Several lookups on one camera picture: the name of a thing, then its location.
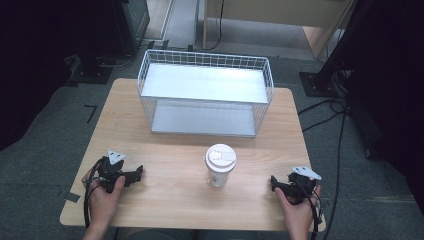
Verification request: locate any white wire shelf rack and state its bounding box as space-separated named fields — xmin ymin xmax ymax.
xmin=136 ymin=48 xmax=275 ymax=139

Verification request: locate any black floor cable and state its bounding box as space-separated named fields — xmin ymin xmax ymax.
xmin=297 ymin=96 xmax=350 ymax=240

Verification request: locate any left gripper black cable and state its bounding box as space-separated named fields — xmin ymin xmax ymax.
xmin=82 ymin=156 xmax=108 ymax=230

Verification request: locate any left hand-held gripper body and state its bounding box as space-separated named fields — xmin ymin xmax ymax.
xmin=95 ymin=149 xmax=135 ymax=195

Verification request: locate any dark equipment case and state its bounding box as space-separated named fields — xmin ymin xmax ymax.
xmin=111 ymin=0 xmax=151 ymax=58

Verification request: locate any person's left hand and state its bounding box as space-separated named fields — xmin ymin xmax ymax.
xmin=87 ymin=175 xmax=127 ymax=231

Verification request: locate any light wooden cabinet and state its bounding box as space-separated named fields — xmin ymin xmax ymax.
xmin=202 ymin=0 xmax=355 ymax=62

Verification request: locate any black tape strip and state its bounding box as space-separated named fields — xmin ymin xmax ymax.
xmin=64 ymin=191 xmax=82 ymax=204

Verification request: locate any black stand base plate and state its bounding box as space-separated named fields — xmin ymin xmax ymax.
xmin=298 ymin=71 xmax=348 ymax=99
xmin=69 ymin=55 xmax=115 ymax=86

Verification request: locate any person's right hand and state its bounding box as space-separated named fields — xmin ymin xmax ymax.
xmin=274 ymin=184 xmax=322 ymax=240

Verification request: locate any white cup with lid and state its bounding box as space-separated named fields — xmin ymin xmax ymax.
xmin=203 ymin=143 xmax=238 ymax=189

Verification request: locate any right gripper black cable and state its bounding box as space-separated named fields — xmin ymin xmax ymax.
xmin=293 ymin=178 xmax=325 ymax=240

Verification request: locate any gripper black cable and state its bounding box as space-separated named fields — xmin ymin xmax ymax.
xmin=293 ymin=178 xmax=325 ymax=240
xmin=82 ymin=156 xmax=108 ymax=230

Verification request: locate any black hanging cable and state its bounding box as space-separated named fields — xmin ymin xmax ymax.
xmin=199 ymin=0 xmax=225 ymax=52

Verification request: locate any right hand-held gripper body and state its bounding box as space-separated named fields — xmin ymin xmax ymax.
xmin=279 ymin=165 xmax=323 ymax=205

